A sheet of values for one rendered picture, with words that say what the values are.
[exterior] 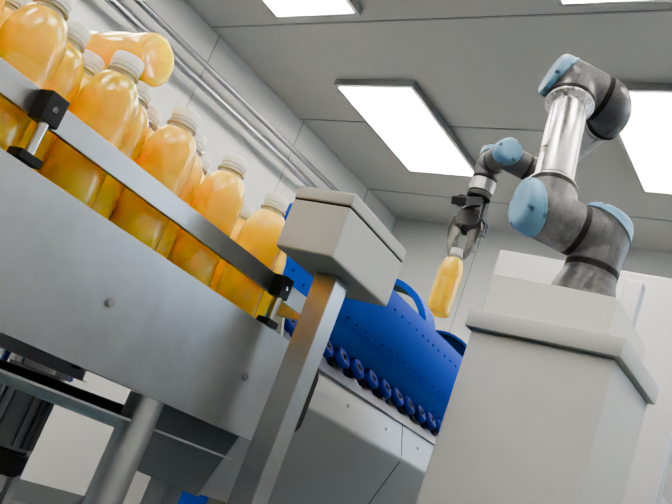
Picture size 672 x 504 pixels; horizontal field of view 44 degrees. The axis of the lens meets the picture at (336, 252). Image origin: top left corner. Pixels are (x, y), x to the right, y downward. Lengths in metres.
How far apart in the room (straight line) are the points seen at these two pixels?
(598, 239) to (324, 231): 0.80
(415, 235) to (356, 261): 6.79
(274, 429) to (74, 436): 4.61
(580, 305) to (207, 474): 0.78
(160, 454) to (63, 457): 4.23
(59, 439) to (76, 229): 4.79
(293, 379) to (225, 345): 0.11
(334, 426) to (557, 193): 0.67
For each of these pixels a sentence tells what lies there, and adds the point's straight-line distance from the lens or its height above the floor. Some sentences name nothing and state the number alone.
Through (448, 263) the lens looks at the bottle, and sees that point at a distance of 2.36.
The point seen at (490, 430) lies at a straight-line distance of 1.65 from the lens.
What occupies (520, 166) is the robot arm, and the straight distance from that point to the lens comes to 2.42.
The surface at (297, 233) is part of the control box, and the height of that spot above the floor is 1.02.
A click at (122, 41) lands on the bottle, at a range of 1.14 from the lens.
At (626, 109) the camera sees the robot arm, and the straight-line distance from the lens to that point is 2.15.
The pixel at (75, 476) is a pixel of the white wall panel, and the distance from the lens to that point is 5.89.
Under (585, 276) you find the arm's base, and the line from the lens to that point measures 1.79.
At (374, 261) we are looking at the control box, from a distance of 1.26.
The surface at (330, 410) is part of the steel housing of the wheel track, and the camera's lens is 1.65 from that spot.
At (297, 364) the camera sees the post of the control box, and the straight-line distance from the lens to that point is 1.21.
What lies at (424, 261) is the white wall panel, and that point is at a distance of 7.83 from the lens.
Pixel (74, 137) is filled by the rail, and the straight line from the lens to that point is 0.97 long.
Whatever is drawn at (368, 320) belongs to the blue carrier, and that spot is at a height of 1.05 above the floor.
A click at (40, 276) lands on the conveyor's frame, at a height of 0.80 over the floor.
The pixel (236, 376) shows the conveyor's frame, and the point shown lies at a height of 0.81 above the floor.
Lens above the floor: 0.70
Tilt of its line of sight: 16 degrees up
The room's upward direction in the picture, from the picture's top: 21 degrees clockwise
